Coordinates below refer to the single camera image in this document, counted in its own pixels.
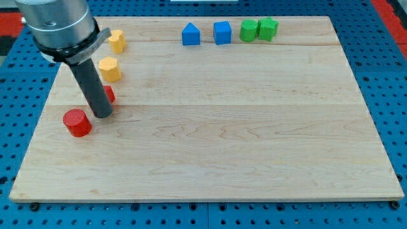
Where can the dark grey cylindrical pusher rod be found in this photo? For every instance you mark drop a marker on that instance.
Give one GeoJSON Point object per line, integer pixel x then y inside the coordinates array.
{"type": "Point", "coordinates": [89, 82]}

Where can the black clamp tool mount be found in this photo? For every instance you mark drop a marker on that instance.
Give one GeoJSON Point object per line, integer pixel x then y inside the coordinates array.
{"type": "Point", "coordinates": [79, 53]}

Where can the red cylinder block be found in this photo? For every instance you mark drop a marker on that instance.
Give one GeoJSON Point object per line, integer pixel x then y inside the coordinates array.
{"type": "Point", "coordinates": [77, 122]}

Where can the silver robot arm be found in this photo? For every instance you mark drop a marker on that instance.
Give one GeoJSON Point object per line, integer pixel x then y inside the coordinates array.
{"type": "Point", "coordinates": [65, 31]}

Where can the red star block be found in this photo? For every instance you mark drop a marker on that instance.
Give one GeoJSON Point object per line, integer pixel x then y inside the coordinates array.
{"type": "Point", "coordinates": [110, 93]}

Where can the green star block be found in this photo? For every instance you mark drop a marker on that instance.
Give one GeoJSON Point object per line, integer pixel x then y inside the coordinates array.
{"type": "Point", "coordinates": [267, 28]}

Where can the yellow hexagon block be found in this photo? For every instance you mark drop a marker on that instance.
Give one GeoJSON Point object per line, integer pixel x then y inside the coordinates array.
{"type": "Point", "coordinates": [110, 69]}

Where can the blue pentagon house block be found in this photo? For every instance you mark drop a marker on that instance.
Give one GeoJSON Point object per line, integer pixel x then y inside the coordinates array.
{"type": "Point", "coordinates": [190, 35]}

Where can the blue cube block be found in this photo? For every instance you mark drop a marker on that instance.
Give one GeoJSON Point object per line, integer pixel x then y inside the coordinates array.
{"type": "Point", "coordinates": [222, 33]}

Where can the light wooden board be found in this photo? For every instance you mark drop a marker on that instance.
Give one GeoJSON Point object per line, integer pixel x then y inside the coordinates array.
{"type": "Point", "coordinates": [278, 121]}

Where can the green cylinder block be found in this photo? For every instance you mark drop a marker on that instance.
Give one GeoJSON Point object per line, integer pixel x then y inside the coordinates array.
{"type": "Point", "coordinates": [248, 30]}

